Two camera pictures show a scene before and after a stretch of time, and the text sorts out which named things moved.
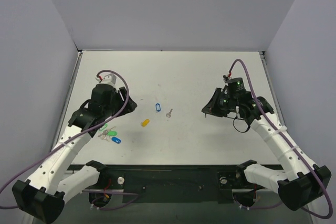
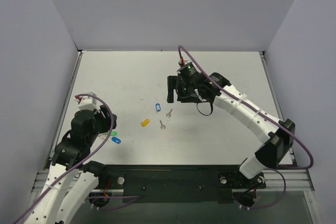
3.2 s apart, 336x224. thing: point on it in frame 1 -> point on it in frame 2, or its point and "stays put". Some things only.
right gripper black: (215, 102) -> (171, 87)
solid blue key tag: (116, 139) stays put
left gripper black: (122, 99) -> (107, 120)
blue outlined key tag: (158, 107) stays put
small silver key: (168, 115) stays put
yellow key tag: (146, 121) stays put
